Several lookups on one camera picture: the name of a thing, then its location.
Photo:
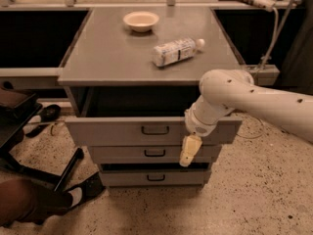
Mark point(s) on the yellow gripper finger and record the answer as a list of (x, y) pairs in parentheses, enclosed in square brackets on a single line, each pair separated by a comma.
[(190, 147)]

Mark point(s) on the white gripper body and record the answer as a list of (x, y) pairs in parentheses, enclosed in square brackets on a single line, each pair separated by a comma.
[(197, 126)]

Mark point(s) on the grey top drawer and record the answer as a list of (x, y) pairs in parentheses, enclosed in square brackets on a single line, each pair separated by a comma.
[(127, 131)]

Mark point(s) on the grey drawer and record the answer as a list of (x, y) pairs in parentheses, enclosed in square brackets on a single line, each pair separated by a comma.
[(127, 178), (127, 131), (135, 155)]

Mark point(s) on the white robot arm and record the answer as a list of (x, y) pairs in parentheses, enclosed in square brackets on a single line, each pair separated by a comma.
[(223, 91)]

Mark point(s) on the grey drawer cabinet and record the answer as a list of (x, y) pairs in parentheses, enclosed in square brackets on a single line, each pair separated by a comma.
[(129, 113)]

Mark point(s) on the grey bottom drawer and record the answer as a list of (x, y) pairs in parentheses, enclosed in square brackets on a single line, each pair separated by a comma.
[(127, 178)]

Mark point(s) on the grey middle drawer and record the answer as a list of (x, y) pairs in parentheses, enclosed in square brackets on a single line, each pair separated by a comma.
[(135, 155)]

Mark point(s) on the white plastic bottle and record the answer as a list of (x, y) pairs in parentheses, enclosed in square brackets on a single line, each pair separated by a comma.
[(176, 51)]

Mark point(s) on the white ceramic bowl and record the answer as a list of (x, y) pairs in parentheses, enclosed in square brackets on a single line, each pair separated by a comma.
[(141, 21)]

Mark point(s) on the black shoe in background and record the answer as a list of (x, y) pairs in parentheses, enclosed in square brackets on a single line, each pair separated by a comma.
[(45, 115)]

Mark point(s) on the person's leg in brown trousers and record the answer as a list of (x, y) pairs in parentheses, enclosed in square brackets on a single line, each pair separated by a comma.
[(24, 201)]

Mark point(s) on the black office chair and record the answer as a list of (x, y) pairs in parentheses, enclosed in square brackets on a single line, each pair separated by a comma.
[(17, 108)]

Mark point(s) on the grey metal rail frame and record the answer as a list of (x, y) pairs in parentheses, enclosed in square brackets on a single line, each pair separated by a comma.
[(32, 72)]

